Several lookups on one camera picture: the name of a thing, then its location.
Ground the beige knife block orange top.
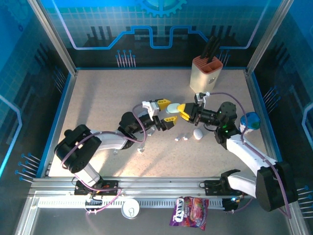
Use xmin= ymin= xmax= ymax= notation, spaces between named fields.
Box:
xmin=189 ymin=55 xmax=224 ymax=94

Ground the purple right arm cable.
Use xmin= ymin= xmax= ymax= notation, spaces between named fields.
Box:
xmin=209 ymin=92 xmax=293 ymax=220

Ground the white slotted cable duct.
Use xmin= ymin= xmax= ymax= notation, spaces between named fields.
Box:
xmin=36 ymin=197 xmax=227 ymax=209

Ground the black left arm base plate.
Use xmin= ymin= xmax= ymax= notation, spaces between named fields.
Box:
xmin=74 ymin=180 xmax=120 ymax=196

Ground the purple candy bag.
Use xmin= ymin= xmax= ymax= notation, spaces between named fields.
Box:
xmin=169 ymin=196 xmax=210 ymax=231

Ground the white cup blue lid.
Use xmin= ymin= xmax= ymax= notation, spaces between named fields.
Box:
xmin=240 ymin=111 xmax=261 ymax=134

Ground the mint earbuds charging case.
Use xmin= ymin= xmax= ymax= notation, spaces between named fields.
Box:
xmin=167 ymin=103 xmax=181 ymax=114

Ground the aluminium frame post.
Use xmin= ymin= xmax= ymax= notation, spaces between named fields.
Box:
xmin=26 ymin=0 xmax=78 ymax=75
xmin=246 ymin=0 xmax=295 ymax=74

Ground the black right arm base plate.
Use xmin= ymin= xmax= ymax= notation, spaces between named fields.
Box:
xmin=199 ymin=180 xmax=249 ymax=196

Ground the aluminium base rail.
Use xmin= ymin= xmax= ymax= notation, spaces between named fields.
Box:
xmin=28 ymin=175 xmax=298 ymax=199

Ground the black knife handle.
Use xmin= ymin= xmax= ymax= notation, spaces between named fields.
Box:
xmin=209 ymin=42 xmax=221 ymax=62
xmin=205 ymin=36 xmax=219 ymax=61
xmin=200 ymin=35 xmax=214 ymax=59

